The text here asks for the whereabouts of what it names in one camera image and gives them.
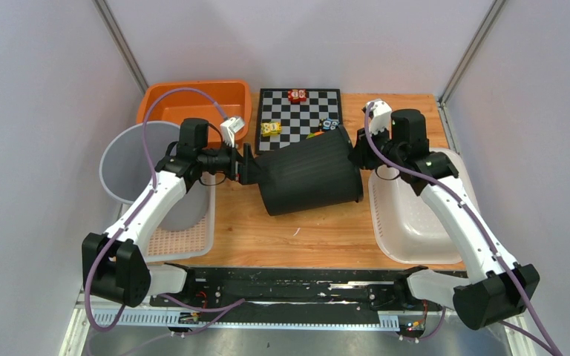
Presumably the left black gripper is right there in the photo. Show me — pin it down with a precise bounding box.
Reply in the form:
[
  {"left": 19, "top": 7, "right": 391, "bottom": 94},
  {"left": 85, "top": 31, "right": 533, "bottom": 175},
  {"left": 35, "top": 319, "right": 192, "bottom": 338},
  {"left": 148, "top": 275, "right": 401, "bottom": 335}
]
[{"left": 198, "top": 138, "right": 270, "bottom": 185}]

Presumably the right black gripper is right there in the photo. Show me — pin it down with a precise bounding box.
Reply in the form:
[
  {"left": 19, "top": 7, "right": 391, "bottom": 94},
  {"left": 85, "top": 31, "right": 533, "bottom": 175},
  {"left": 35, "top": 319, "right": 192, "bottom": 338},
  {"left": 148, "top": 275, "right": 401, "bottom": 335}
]
[{"left": 347, "top": 123, "right": 404, "bottom": 171}]

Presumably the black ribbed bin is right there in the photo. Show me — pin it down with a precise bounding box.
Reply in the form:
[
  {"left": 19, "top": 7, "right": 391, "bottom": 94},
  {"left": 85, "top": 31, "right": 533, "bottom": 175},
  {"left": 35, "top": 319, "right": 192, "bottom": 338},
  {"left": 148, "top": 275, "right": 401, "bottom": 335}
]
[{"left": 256, "top": 125, "right": 364, "bottom": 217}]

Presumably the large white plastic tub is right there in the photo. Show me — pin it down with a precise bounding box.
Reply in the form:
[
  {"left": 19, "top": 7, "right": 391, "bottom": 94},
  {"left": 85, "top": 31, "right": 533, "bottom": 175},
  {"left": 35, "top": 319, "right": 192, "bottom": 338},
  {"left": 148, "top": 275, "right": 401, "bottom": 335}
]
[{"left": 368, "top": 166, "right": 462, "bottom": 265}]

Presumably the grey bin black liner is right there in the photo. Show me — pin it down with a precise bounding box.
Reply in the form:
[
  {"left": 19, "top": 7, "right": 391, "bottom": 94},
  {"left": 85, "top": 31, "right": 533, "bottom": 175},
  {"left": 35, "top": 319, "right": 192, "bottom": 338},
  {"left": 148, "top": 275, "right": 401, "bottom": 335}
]
[{"left": 99, "top": 121, "right": 213, "bottom": 235}]

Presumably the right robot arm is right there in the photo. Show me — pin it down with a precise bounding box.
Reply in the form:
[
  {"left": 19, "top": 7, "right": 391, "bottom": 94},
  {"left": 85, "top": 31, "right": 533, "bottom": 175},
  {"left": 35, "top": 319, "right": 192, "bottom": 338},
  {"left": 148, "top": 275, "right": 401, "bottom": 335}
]
[{"left": 349, "top": 102, "right": 540, "bottom": 330}]

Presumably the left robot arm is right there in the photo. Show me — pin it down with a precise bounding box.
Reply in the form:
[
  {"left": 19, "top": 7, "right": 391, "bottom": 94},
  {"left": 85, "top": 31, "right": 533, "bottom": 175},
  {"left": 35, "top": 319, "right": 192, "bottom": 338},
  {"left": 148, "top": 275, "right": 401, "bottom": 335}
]
[{"left": 82, "top": 118, "right": 261, "bottom": 307}]

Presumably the blue toy block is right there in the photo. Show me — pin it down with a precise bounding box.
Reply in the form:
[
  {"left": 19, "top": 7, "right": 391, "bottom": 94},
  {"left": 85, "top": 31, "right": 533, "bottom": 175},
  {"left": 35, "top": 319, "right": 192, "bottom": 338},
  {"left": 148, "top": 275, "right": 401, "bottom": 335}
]
[{"left": 318, "top": 118, "right": 340, "bottom": 132}]

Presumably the orange green toy burger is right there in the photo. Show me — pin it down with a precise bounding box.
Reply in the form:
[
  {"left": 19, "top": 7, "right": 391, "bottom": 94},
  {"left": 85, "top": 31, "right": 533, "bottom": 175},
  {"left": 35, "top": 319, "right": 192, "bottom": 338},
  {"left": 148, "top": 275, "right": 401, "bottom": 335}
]
[{"left": 306, "top": 131, "right": 324, "bottom": 139}]

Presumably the yellow toy block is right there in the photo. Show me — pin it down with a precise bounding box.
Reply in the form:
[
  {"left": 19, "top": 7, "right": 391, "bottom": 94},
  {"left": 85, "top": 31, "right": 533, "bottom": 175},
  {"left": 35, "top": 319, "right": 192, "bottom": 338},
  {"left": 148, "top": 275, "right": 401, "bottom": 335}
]
[{"left": 261, "top": 122, "right": 282, "bottom": 137}]

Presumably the black white chessboard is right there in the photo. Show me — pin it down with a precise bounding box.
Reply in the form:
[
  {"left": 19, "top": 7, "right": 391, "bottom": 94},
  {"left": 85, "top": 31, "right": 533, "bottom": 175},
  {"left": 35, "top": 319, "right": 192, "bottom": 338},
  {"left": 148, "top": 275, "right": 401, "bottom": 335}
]
[{"left": 255, "top": 88, "right": 343, "bottom": 154}]

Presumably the orange plastic tub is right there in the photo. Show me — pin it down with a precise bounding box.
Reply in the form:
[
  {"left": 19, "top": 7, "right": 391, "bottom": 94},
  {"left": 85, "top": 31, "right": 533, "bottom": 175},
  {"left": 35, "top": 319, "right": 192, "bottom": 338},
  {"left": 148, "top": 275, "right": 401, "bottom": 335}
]
[{"left": 136, "top": 79, "right": 252, "bottom": 143}]

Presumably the red toy block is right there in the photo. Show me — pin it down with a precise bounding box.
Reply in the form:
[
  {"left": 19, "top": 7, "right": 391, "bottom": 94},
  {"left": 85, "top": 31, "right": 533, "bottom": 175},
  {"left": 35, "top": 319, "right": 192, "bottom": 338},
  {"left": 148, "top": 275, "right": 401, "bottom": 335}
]
[{"left": 287, "top": 89, "right": 308, "bottom": 104}]

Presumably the white perforated basket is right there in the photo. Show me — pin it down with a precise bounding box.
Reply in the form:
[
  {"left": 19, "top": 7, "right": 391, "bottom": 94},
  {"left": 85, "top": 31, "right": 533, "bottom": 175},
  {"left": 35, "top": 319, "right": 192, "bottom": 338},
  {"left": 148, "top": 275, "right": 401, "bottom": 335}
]
[{"left": 117, "top": 171, "right": 216, "bottom": 263}]

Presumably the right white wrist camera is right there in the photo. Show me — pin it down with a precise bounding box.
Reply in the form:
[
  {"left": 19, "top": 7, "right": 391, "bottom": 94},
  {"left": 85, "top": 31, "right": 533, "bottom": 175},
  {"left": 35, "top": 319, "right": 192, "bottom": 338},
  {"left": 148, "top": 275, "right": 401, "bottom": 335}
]
[{"left": 363, "top": 99, "right": 393, "bottom": 135}]

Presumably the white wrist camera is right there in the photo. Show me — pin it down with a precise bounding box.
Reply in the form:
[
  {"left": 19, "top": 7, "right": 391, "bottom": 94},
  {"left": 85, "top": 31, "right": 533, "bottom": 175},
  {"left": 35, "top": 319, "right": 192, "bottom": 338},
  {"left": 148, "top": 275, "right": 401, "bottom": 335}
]
[
  {"left": 220, "top": 116, "right": 246, "bottom": 148},
  {"left": 363, "top": 99, "right": 393, "bottom": 135}
]

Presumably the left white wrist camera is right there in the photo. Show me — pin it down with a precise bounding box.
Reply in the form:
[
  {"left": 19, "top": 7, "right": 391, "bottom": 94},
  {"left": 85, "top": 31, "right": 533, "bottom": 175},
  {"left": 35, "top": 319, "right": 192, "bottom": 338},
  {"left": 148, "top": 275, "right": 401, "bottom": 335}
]
[{"left": 220, "top": 116, "right": 246, "bottom": 148}]

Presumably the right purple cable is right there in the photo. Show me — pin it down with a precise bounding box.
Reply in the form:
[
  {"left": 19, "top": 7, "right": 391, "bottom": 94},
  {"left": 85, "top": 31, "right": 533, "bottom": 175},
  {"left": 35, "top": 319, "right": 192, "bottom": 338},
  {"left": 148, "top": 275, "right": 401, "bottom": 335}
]
[{"left": 363, "top": 102, "right": 564, "bottom": 356}]

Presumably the purple cable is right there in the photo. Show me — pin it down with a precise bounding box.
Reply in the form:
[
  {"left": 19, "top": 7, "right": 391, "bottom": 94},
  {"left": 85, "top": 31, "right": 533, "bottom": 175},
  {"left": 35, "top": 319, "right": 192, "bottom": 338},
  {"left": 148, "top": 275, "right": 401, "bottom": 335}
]
[
  {"left": 84, "top": 87, "right": 229, "bottom": 333},
  {"left": 363, "top": 102, "right": 564, "bottom": 356}
]

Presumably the right aluminium frame post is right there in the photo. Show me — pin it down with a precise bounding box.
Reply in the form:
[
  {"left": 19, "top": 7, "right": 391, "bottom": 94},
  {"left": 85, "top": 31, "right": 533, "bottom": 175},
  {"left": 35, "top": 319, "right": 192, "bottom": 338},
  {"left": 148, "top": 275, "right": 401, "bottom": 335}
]
[{"left": 437, "top": 0, "right": 508, "bottom": 154}]

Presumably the aluminium frame post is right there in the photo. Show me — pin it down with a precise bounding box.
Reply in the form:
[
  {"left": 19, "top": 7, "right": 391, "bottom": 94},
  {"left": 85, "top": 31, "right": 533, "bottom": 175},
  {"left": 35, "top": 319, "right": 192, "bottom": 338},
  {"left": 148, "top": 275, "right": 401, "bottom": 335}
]
[
  {"left": 437, "top": 0, "right": 508, "bottom": 154},
  {"left": 92, "top": 0, "right": 148, "bottom": 94}
]

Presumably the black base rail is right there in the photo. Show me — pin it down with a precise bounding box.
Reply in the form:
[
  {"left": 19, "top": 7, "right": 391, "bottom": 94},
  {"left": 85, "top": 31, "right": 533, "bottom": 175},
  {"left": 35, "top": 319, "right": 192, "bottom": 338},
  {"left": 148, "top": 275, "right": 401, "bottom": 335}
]
[{"left": 76, "top": 266, "right": 445, "bottom": 334}]

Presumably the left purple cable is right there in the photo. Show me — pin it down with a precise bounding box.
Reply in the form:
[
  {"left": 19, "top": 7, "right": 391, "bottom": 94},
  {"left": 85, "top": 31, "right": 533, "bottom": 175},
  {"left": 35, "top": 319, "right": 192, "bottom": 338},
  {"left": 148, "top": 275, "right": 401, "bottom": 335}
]
[{"left": 84, "top": 87, "right": 229, "bottom": 333}]

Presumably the left aluminium frame post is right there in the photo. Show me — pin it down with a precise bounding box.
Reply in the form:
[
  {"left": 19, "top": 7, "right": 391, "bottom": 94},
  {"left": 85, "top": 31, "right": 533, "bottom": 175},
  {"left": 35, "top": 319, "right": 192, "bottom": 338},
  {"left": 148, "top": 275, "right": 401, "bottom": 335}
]
[{"left": 92, "top": 0, "right": 148, "bottom": 94}]

